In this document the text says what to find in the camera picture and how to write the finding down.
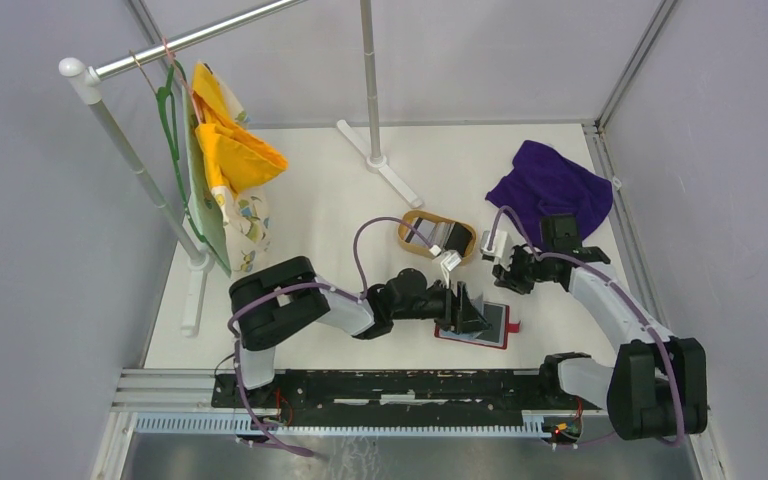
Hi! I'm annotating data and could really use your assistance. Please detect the metal clothes rack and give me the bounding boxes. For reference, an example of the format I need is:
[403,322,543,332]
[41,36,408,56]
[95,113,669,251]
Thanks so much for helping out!
[57,0,424,338]

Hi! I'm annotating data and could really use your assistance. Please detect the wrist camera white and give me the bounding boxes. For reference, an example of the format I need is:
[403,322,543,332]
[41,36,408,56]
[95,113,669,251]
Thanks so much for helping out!
[480,229,512,267]
[433,250,463,288]

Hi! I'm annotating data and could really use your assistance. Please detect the silver credit card in tray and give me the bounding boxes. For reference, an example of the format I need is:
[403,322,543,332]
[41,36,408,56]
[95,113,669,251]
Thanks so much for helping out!
[416,218,453,246]

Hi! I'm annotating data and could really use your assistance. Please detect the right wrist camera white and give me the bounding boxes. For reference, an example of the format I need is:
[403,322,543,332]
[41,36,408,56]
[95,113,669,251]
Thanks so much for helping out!
[480,229,512,267]

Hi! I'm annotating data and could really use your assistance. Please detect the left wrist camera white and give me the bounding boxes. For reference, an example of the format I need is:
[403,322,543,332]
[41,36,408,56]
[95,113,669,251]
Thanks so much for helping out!
[433,250,463,288]

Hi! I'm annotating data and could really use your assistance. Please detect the oval wooden tray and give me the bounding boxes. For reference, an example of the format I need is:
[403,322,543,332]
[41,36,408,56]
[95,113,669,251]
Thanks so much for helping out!
[397,209,478,263]

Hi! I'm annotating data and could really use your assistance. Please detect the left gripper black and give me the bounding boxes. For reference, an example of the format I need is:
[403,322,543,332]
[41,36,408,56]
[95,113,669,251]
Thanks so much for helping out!
[392,277,493,335]

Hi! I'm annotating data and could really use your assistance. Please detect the purple cloth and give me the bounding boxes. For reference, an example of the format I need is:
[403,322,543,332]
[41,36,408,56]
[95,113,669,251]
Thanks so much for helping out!
[485,140,613,247]

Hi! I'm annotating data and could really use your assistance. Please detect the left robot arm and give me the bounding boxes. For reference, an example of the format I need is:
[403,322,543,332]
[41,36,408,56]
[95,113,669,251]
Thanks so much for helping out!
[227,256,492,408]

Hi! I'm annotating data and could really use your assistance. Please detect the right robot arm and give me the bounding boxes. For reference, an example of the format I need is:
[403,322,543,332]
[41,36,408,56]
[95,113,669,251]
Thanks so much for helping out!
[480,214,708,445]

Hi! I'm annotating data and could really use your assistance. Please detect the green clothes hanger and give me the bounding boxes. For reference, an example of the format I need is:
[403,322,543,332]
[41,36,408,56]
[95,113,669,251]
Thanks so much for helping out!
[155,60,207,243]

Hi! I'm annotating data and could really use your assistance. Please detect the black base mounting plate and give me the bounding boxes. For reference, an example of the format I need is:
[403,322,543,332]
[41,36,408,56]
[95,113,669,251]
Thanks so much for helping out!
[211,369,597,427]

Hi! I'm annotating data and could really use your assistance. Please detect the white cable duct strip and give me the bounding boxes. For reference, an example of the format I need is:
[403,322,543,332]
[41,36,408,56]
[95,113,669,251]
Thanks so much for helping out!
[134,412,550,440]

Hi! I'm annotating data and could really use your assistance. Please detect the red card holder wallet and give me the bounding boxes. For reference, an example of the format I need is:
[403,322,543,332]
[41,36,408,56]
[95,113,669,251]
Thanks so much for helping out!
[434,302,521,350]

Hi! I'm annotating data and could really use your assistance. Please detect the black credit card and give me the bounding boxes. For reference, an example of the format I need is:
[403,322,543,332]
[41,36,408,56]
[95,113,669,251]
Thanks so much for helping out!
[445,223,474,258]

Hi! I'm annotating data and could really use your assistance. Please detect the yellow dinosaur print garment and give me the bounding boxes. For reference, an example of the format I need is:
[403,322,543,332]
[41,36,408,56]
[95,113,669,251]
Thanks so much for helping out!
[185,62,288,277]

